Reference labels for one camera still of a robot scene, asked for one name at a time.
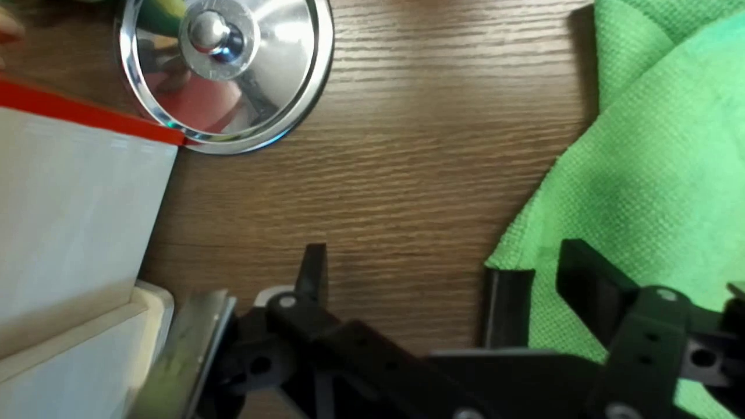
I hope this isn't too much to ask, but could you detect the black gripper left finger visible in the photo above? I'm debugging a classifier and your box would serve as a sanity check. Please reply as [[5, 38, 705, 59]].
[[267, 245, 436, 419]]

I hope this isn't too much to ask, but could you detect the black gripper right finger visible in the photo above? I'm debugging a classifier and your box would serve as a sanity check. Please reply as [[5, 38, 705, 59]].
[[557, 239, 690, 419]]

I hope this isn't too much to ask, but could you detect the green cloth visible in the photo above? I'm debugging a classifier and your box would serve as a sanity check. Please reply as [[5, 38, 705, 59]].
[[484, 0, 745, 419]]

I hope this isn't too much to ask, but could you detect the wooden box with slot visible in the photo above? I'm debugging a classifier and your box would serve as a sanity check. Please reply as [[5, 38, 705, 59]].
[[0, 281, 174, 419]]

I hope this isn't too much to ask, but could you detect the shiny steel pot lid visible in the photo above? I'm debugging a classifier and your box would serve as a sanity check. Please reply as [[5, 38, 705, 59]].
[[117, 0, 335, 155]]

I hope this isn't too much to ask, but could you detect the red front wooden drawer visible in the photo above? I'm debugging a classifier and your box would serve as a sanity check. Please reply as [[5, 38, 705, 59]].
[[0, 76, 184, 357]]

